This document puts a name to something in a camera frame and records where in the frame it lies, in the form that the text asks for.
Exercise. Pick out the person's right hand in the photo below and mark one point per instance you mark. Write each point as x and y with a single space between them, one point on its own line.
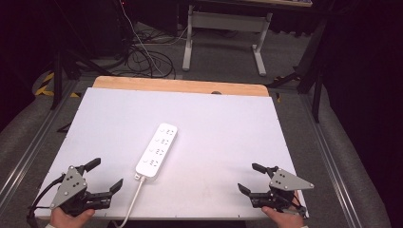
285 220

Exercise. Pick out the person's left hand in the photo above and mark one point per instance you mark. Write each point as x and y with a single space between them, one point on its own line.
68 220

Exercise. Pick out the white metal desk frame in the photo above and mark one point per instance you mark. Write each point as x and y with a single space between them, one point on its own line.
228 22

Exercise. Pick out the aluminium floor rail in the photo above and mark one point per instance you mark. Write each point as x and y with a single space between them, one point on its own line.
329 158
34 139

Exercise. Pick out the yellow black floor tape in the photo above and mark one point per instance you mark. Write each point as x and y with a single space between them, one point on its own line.
44 85

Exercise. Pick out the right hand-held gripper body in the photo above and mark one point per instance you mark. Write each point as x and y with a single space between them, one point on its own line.
286 182

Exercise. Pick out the black metal stand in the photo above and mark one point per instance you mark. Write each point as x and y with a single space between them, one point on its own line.
57 79
316 79

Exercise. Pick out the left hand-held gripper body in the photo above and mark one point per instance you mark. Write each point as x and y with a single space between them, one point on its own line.
72 185

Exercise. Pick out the white power strip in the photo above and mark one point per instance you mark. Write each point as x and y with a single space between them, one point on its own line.
157 150

